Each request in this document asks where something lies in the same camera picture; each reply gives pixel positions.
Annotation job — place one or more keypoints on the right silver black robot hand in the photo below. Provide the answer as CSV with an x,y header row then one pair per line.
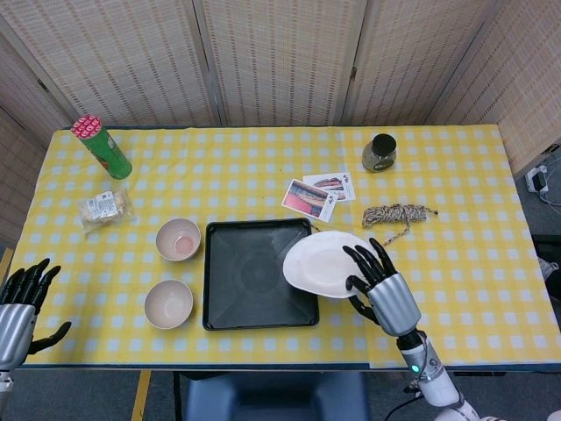
x,y
394,307

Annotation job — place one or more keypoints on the black plastic tray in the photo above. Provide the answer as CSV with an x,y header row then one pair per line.
x,y
245,272

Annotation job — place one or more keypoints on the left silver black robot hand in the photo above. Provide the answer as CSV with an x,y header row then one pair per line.
x,y
15,324

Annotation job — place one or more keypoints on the postcard with red photo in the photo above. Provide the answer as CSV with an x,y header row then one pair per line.
x,y
307,199

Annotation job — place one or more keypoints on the green chips can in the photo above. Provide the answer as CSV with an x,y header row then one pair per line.
x,y
109,153

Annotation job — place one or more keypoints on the black table leg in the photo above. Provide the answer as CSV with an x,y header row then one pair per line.
x,y
177,394

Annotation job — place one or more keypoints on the white power adapter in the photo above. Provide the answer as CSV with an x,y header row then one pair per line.
x,y
538,179

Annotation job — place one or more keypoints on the white paper plate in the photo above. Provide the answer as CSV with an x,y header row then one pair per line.
x,y
320,263

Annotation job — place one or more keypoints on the yellow checkered tablecloth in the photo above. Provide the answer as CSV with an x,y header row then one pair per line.
x,y
245,166

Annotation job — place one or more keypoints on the beige bowl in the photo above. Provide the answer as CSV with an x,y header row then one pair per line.
x,y
179,239
168,304

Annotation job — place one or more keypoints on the glass jar black lid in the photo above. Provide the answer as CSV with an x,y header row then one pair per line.
x,y
379,153

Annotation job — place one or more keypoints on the clear snack bag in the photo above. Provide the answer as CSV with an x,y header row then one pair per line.
x,y
105,208

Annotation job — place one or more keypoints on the woven folding screen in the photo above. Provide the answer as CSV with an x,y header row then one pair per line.
x,y
280,57

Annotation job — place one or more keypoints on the white postcard with building photo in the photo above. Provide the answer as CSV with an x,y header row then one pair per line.
x,y
346,188

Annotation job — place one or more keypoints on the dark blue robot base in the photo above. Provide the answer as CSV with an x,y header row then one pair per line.
x,y
276,399

